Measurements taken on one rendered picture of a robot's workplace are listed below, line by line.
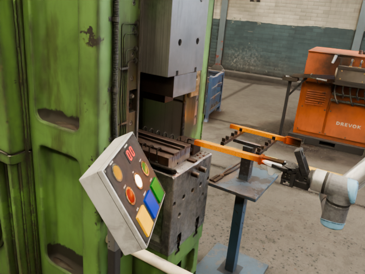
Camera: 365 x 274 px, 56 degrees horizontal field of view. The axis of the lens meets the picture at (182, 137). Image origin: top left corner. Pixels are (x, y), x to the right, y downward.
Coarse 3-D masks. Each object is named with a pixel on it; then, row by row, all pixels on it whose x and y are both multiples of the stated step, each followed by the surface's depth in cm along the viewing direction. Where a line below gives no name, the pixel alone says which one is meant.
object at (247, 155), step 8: (200, 144) 163; (208, 144) 161; (216, 144) 161; (224, 152) 157; (232, 152) 155; (240, 152) 153; (248, 152) 154; (256, 160) 150; (272, 160) 146; (280, 160) 146
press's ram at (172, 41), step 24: (144, 0) 140; (168, 0) 134; (192, 0) 145; (144, 24) 143; (168, 24) 137; (192, 24) 150; (144, 48) 146; (168, 48) 140; (192, 48) 155; (144, 72) 149; (168, 72) 143
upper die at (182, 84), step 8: (192, 72) 160; (144, 80) 157; (152, 80) 154; (160, 80) 152; (168, 80) 150; (176, 80) 150; (184, 80) 156; (192, 80) 162; (144, 88) 158; (152, 88) 156; (160, 88) 153; (168, 88) 151; (176, 88) 151; (184, 88) 157; (192, 88) 164; (168, 96) 152; (176, 96) 153
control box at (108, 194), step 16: (112, 144) 122; (128, 144) 120; (96, 160) 110; (112, 160) 104; (128, 160) 114; (144, 160) 128; (96, 176) 97; (112, 176) 101; (128, 176) 110; (144, 176) 122; (96, 192) 99; (112, 192) 98; (144, 192) 117; (96, 208) 101; (112, 208) 100; (128, 208) 102; (112, 224) 102; (128, 224) 101; (128, 240) 103; (144, 240) 104
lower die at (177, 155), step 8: (160, 136) 184; (144, 144) 173; (152, 144) 173; (160, 144) 174; (168, 144) 172; (184, 144) 176; (144, 152) 168; (152, 152) 166; (160, 152) 167; (168, 152) 166; (176, 152) 166; (184, 152) 173; (152, 160) 167; (160, 160) 164; (168, 160) 162; (176, 160) 168; (184, 160) 175
